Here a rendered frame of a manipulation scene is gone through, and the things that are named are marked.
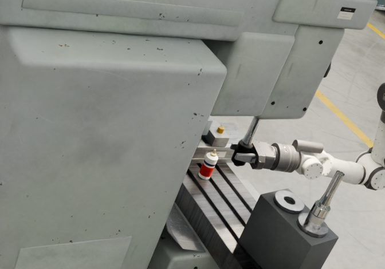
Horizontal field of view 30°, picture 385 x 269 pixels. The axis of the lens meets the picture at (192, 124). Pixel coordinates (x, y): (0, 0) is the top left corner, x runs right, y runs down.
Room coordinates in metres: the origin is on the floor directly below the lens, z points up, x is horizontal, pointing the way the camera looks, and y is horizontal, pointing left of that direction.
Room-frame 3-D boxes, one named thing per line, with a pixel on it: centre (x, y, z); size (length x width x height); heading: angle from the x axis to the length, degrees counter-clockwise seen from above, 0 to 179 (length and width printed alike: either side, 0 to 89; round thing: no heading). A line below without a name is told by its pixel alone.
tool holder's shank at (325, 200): (1.67, -0.41, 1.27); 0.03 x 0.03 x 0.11
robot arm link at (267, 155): (1.97, -0.26, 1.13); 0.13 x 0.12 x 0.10; 25
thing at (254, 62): (1.81, -0.02, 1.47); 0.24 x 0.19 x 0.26; 40
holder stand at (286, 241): (1.70, -0.37, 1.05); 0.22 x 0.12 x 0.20; 48
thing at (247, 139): (1.93, -0.17, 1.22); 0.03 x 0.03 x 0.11
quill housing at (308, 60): (1.93, -0.17, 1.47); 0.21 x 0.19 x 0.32; 40
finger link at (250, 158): (1.90, -0.19, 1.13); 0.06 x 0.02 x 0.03; 115
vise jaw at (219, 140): (2.15, -0.06, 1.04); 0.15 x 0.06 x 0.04; 37
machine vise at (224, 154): (2.13, -0.04, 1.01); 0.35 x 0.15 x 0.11; 127
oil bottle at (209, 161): (2.00, -0.10, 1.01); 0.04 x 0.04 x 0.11
